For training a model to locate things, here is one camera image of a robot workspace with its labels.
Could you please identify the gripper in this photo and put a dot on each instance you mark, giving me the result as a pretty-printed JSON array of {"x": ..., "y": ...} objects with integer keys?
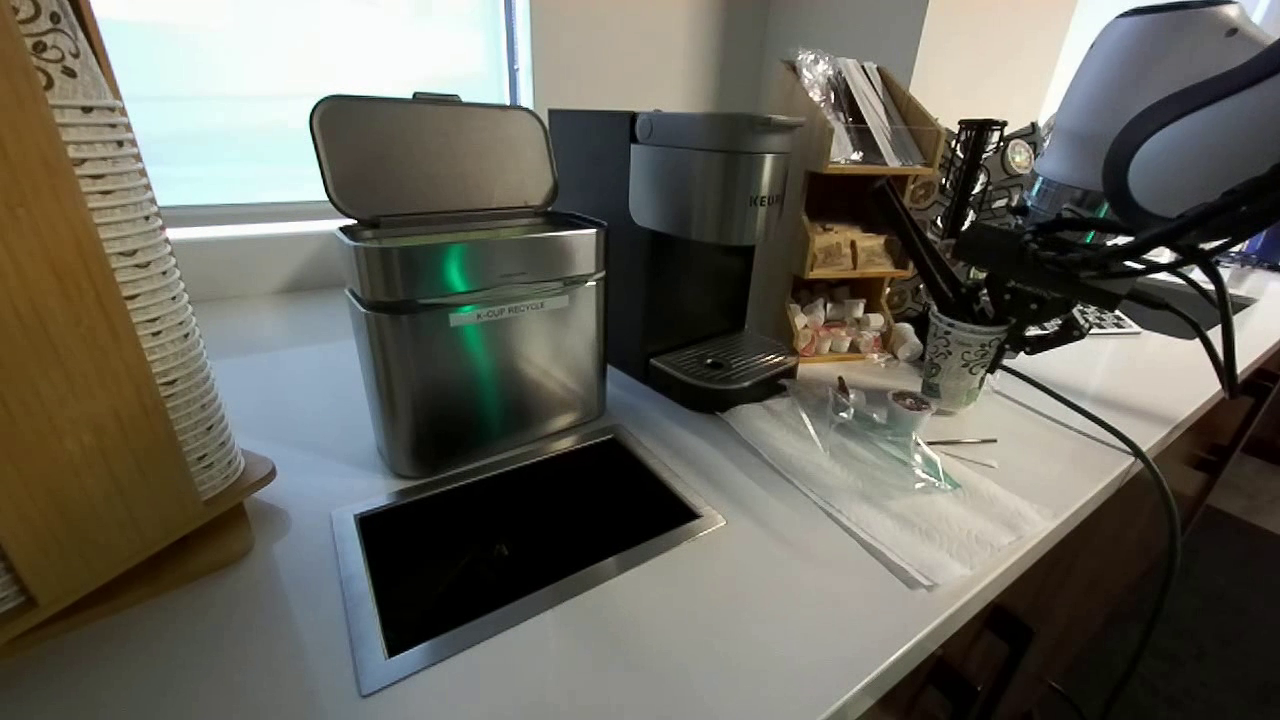
[{"x": 1040, "y": 262}]

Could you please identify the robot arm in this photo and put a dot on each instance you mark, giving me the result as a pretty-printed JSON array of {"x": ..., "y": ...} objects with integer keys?
[{"x": 1120, "y": 90}]

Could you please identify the coffee pod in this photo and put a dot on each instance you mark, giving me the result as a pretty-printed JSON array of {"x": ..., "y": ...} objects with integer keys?
[{"x": 910, "y": 408}]

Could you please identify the heap of creamer cups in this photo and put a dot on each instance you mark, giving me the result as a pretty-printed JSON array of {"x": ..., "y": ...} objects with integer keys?
[{"x": 835, "y": 325}]

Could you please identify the wooden stand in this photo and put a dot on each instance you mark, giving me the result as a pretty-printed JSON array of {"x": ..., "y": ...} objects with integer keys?
[{"x": 780, "y": 250}]

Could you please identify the black and silver coffee machine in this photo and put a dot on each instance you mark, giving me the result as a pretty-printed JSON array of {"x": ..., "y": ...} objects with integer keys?
[{"x": 690, "y": 200}]

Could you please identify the tall stack of paper cups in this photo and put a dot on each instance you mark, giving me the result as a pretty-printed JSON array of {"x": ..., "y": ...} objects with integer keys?
[{"x": 150, "y": 290}]

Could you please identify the stack of white paper cups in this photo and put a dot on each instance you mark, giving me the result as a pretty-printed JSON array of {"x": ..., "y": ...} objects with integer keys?
[{"x": 10, "y": 585}]

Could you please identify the patterned paper cup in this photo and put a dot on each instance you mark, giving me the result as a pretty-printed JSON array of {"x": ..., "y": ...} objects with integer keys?
[{"x": 960, "y": 360}]

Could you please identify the white creamer cup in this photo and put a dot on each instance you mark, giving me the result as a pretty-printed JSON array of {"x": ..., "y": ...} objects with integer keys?
[{"x": 906, "y": 342}]

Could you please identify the wooden stir stick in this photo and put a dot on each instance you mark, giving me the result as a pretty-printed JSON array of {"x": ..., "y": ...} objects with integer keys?
[{"x": 960, "y": 441}]

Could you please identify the black mat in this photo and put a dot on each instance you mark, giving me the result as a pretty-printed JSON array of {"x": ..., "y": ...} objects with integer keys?
[{"x": 1190, "y": 305}]

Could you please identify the row of brown sugar packets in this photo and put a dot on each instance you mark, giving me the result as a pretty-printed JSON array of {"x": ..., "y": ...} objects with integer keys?
[{"x": 845, "y": 248}]

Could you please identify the clear plastic bag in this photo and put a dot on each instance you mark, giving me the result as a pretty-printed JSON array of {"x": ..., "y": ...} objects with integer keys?
[{"x": 870, "y": 445}]

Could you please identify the white paper towel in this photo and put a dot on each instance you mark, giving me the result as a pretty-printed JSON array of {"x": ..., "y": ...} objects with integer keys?
[{"x": 930, "y": 520}]

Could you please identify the bag of stir sticks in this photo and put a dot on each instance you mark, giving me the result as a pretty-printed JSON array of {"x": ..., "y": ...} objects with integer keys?
[{"x": 870, "y": 110}]

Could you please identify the steel framed counter waste opening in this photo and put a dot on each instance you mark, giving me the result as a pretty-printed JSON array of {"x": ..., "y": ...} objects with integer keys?
[{"x": 520, "y": 540}]

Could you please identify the stainless steel bin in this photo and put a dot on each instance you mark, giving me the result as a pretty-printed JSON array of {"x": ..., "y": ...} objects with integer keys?
[{"x": 470, "y": 350}]

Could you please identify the steel bin lid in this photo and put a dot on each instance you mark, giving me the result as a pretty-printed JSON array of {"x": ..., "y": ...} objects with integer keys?
[{"x": 430, "y": 155}]

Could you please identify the window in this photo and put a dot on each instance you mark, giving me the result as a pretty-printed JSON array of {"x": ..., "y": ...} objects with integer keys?
[{"x": 300, "y": 100}]

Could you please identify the wooden cup dispenser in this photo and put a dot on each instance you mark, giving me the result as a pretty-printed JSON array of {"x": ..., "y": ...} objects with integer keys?
[{"x": 70, "y": 380}]

